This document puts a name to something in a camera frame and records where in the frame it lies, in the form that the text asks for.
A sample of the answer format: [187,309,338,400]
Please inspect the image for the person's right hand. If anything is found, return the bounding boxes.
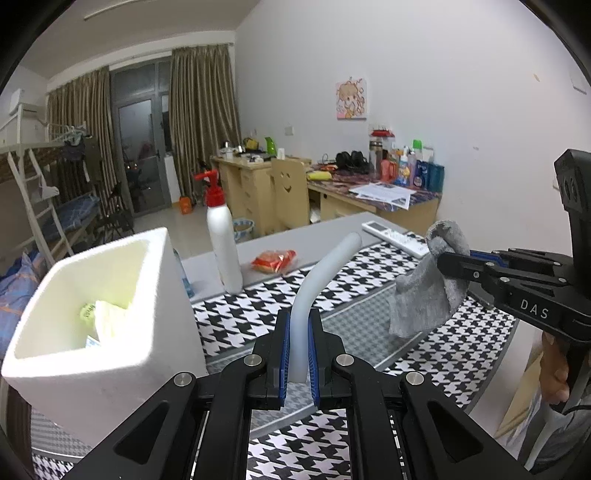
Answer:
[539,330,571,403]

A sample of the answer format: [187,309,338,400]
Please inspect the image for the cartoon wall poster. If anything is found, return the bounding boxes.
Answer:
[335,78,369,121]

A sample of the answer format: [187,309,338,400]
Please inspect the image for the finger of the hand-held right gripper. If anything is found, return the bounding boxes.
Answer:
[436,250,561,296]
[468,248,575,278]

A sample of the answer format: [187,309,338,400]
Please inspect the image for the wooden drawer cabinet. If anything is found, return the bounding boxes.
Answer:
[211,154,312,236]

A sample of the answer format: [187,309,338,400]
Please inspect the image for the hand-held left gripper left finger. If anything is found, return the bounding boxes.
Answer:
[60,308,293,480]

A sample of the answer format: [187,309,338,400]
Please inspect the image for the houndstooth tablecloth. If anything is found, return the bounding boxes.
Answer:
[28,240,520,480]

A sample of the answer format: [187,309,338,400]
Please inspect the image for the white remote control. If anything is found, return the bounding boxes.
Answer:
[361,220,432,258]

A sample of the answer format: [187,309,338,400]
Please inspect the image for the white bed ladder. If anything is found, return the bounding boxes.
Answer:
[7,150,75,266]

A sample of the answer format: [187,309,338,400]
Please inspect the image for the brown curtain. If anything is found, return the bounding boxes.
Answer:
[46,67,112,204]
[168,44,241,199]

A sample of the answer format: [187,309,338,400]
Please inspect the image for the hanging dark clothes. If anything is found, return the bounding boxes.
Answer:
[62,134,100,185]

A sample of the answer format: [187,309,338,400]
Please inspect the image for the blue checked quilt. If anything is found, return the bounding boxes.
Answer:
[0,251,47,324]

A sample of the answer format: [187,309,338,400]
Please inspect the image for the printed paper sheets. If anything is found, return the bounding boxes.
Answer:
[349,181,415,206]

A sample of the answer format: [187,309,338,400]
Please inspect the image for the cluster of toiletry bottles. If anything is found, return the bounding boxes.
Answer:
[368,129,445,191]

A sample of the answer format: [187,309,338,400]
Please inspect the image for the wooden smiley chair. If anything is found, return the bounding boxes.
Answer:
[270,157,309,229]

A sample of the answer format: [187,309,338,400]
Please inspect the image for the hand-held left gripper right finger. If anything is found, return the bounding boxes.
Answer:
[306,308,532,480]

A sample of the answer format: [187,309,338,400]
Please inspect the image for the black folding chair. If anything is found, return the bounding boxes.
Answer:
[95,182,136,236]

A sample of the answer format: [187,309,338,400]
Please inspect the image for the white bendable strip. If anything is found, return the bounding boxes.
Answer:
[290,232,365,384]

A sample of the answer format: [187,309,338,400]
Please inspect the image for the white lotion pump bottle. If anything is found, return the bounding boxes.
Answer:
[194,168,244,294]

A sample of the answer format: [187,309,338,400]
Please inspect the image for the brown cardboard sheet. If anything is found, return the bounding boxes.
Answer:
[496,351,546,439]

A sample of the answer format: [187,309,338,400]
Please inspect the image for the white bunk bed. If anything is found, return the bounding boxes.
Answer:
[0,115,100,278]

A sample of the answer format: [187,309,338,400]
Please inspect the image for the white tissue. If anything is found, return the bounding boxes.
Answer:
[95,300,134,342]

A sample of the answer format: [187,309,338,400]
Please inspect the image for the glass balcony door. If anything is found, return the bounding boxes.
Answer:
[110,59,174,213]

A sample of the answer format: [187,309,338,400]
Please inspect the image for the wooden desk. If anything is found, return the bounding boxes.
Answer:
[307,173,439,236]

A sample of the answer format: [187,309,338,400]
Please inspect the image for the black headphones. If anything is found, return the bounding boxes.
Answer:
[335,151,369,171]

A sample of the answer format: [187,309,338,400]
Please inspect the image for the blue wastebasket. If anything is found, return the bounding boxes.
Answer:
[232,218,256,244]

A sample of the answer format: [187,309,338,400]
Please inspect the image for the blue mattress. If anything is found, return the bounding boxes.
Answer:
[55,194,100,227]

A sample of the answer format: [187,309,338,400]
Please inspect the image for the white air conditioner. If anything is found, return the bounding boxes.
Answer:
[8,88,47,116]

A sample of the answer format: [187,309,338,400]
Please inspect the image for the grey sock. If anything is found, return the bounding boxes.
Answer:
[388,219,472,337]

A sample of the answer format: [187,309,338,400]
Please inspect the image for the white foam box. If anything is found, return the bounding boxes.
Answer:
[0,226,208,448]

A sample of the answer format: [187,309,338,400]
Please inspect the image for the red snack packet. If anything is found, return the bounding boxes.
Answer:
[252,249,297,274]

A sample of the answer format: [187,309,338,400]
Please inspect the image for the person's right forearm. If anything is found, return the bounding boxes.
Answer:
[517,401,591,472]

